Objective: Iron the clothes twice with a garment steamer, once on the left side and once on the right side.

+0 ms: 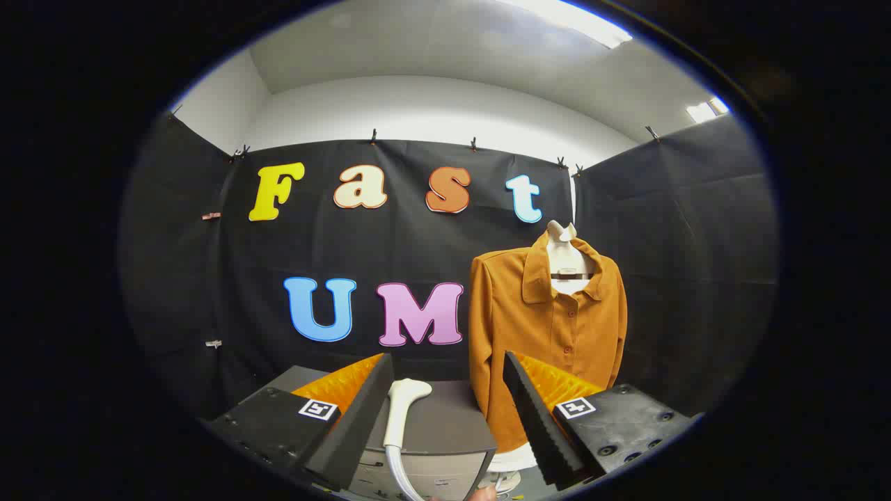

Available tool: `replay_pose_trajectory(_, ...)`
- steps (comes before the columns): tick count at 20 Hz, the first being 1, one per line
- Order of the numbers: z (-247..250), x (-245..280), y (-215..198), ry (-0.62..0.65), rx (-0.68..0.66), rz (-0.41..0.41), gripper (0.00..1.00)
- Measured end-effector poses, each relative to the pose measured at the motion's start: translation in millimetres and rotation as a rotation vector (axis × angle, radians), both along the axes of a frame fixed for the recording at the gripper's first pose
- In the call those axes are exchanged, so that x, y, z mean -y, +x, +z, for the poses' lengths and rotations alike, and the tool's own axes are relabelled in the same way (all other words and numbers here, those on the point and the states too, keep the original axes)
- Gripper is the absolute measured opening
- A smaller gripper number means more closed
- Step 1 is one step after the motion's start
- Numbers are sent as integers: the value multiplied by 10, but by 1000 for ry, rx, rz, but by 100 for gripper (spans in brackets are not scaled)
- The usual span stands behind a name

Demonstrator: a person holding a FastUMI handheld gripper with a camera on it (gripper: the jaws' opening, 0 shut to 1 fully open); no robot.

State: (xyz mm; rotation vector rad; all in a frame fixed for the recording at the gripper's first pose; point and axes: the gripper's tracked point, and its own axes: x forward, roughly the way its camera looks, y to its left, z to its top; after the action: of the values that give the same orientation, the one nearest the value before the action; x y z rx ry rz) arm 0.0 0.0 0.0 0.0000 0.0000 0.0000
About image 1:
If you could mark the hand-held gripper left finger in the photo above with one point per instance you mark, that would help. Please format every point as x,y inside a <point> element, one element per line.
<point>362,410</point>

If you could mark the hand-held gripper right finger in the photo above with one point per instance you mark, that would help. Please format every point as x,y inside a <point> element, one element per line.
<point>536,417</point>

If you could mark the white garment steamer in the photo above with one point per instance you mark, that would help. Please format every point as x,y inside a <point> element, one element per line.
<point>402,410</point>

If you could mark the orange button shirt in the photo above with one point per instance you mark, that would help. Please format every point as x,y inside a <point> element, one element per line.
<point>529,334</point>

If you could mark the white garment hanger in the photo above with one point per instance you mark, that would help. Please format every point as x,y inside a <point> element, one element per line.
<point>565,261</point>

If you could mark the white stand base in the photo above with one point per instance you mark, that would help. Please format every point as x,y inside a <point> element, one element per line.
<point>514,459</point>

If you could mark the grey cabinet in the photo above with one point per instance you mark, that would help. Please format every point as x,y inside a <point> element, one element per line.
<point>445,424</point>

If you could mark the black backdrop cloth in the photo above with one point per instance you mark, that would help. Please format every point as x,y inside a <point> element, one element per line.
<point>390,243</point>

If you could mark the small ceiling light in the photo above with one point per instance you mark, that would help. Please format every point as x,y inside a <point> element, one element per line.
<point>706,109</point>

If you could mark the long ceiling light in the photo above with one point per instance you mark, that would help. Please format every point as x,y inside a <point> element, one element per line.
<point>578,21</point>

